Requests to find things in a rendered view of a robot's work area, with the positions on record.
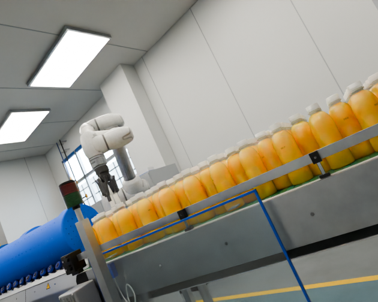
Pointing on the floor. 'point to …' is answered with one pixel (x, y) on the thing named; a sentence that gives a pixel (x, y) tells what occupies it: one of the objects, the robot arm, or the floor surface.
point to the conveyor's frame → (327, 211)
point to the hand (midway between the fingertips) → (114, 200)
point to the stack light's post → (97, 261)
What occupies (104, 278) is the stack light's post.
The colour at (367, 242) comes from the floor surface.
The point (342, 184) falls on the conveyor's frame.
